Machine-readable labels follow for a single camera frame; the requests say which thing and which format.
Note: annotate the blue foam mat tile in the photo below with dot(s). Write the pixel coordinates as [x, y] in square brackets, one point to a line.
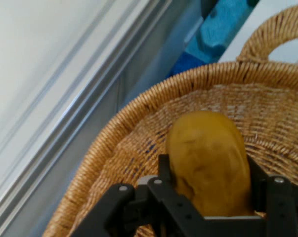
[188, 65]

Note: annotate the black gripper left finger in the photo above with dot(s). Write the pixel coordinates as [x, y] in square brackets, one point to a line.
[163, 205]

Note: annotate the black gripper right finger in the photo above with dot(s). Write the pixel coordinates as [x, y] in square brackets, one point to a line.
[279, 205]

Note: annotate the brown potato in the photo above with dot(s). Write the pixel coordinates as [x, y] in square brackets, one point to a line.
[208, 158]

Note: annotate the aluminium window rail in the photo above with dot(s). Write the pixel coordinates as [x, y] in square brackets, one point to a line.
[72, 116]

